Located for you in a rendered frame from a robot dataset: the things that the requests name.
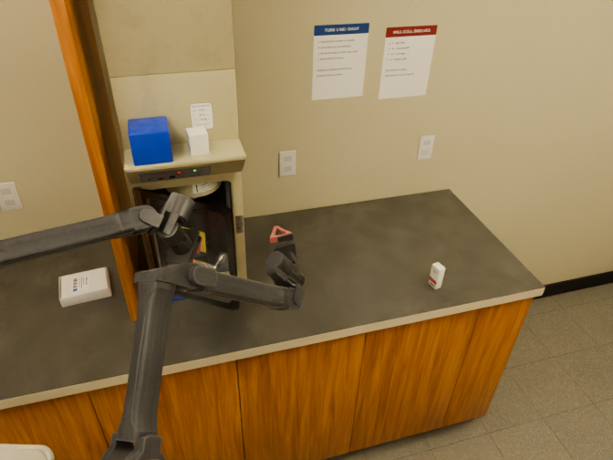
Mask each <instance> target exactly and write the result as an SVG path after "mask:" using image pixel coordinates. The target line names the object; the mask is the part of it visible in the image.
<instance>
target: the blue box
mask: <svg viewBox="0 0 613 460"><path fill-rule="evenodd" d="M128 131H129V140H130V148H131V153H132V158H133V162H134V165H135V166H140V165H148V164H156V163H165V162H173V158H172V151H171V139H170V133H169V127H168V121H167V117H166V116H161V117H151V118H141V119H130V120H128Z"/></svg>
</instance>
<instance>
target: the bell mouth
mask: <svg viewBox="0 0 613 460"><path fill-rule="evenodd" d="M220 185H221V182H214V183H200V184H192V185H184V186H177V187H170V188H166V190H167V191H168V192H169V193H179V194H183V195H186V196H188V197H190V198H195V197H201V196H205V195H207V194H210V193H213V192H214V191H216V190H217V189H218V188H219V187H220Z"/></svg>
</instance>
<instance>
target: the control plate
mask: <svg viewBox="0 0 613 460"><path fill-rule="evenodd" d="M193 170H196V171H195V172H194V171H193ZM178 172H180V173H178ZM210 172H211V166H208V167H201V168H192V169H184V170H177V171H168V172H154V173H145V174H139V176H140V179H141V182H142V183H148V182H157V181H164V180H171V179H170V176H173V175H175V178H173V179H180V178H187V177H194V176H203V175H210ZM198 173H200V174H201V175H199V174H198ZM190 174H192V176H190ZM181 175H184V176H183V177H181ZM159 178H163V180H159ZM149 179H151V180H150V181H148V180H149Z"/></svg>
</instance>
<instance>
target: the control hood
mask: <svg viewBox="0 0 613 460"><path fill-rule="evenodd" d="M171 151H172V158H173V162H165V163H156V164H148V165H140V166H135V165H134V162H133V158H132V153H131V149H128V150H125V151H124V171H125V173H126V175H127V177H128V179H129V181H130V183H131V184H137V183H142V182H141V179H140V176H139V174H145V173H160V172H168V171H177V170H184V169H192V168H201V167H208V166H211V172H210V175H213V174H221V173H236V172H241V171H242V169H243V167H244V163H245V160H246V155H245V152H244V148H243V146H242V144H241V142H240V140H239V139H238V138H234V139H226V140H217V141H209V151H210V153H208V154H202V155H195V156H191V154H190V152H189V149H188V143H182V144H173V145H172V146H171Z"/></svg>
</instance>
